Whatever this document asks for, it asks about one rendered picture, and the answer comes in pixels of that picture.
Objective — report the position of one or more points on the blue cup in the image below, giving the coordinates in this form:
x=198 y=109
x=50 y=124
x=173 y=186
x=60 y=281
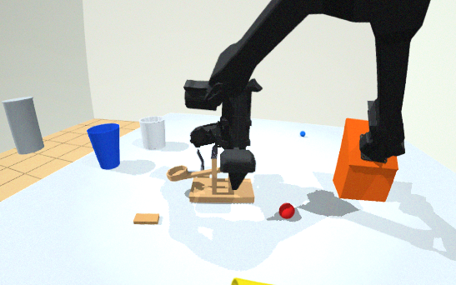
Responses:
x=106 y=144

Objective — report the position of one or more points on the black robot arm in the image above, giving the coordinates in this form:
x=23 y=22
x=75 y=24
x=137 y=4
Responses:
x=393 y=22

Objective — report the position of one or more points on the wooden catapult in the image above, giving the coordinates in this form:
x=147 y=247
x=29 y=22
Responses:
x=212 y=190

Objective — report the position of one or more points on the red ball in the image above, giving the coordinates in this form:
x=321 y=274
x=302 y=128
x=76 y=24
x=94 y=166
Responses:
x=286 y=210

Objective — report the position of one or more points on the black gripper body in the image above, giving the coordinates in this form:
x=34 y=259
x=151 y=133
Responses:
x=235 y=135

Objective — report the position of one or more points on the white cup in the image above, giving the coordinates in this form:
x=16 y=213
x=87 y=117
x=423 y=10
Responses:
x=153 y=132

